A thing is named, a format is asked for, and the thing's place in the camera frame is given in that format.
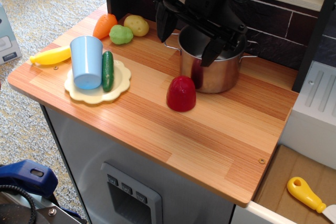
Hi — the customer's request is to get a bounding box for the black braided cable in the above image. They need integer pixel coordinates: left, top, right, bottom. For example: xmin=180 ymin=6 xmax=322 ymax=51
xmin=0 ymin=184 xmax=37 ymax=224

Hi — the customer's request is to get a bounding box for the cardboard box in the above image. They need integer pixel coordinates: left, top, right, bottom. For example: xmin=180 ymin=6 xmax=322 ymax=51
xmin=253 ymin=144 xmax=336 ymax=224

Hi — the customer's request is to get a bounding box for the grey toy dishwasher panel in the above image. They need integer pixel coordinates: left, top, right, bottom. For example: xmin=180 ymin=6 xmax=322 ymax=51
xmin=101 ymin=162 xmax=163 ymax=223

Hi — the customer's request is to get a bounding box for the light blue plastic cup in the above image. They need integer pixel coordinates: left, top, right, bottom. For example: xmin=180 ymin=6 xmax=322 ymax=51
xmin=70 ymin=36 xmax=103 ymax=90

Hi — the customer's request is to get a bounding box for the green toy cucumber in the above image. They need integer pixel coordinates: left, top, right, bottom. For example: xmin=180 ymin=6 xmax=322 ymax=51
xmin=102 ymin=51 xmax=114 ymax=92

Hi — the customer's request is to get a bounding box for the cream scalloped plastic plate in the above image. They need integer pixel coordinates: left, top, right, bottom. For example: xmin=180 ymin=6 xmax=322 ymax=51
xmin=64 ymin=60 xmax=131 ymax=104

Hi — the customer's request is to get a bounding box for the green toy vegetable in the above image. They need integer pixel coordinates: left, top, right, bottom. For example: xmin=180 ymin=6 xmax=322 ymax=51
xmin=109 ymin=25 xmax=133 ymax=45

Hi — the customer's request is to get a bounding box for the grey box on carpet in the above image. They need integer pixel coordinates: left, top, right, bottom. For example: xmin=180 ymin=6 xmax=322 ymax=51
xmin=0 ymin=4 xmax=22 ymax=65

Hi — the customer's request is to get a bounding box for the white toy sink unit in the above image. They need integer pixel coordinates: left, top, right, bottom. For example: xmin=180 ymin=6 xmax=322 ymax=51
xmin=279 ymin=62 xmax=335 ymax=169

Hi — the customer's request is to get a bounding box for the red toy sweet potato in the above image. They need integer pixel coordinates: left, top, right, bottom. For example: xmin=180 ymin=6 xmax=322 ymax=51
xmin=166 ymin=76 xmax=196 ymax=112

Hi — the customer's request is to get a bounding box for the orange toy carrot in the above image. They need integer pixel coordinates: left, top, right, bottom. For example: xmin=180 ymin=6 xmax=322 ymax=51
xmin=92 ymin=14 xmax=118 ymax=39

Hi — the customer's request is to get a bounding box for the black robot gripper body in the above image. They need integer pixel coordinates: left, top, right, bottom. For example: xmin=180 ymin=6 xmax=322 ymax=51
xmin=153 ymin=0 xmax=248 ymax=51

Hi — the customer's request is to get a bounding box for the yellow toy potato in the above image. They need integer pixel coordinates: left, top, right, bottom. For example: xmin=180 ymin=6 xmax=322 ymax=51
xmin=124 ymin=15 xmax=150 ymax=37

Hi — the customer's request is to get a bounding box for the silver metal pot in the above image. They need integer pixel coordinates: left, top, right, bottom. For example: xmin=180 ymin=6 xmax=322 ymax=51
xmin=177 ymin=25 xmax=251 ymax=93

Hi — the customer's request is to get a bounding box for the blue clamp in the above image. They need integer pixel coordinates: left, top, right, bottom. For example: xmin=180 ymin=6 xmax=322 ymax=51
xmin=1 ymin=159 xmax=58 ymax=197

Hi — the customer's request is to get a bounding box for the yellow toy banana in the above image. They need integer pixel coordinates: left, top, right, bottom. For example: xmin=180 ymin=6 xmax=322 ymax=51
xmin=29 ymin=46 xmax=71 ymax=65

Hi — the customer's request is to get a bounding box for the yellow handled toy knife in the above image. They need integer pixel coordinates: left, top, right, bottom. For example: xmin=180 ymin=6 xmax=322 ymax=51
xmin=287 ymin=177 xmax=335 ymax=223

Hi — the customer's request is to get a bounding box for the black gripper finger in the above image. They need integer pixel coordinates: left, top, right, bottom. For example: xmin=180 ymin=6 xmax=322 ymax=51
xmin=201 ymin=38 xmax=227 ymax=67
xmin=155 ymin=0 xmax=180 ymax=42

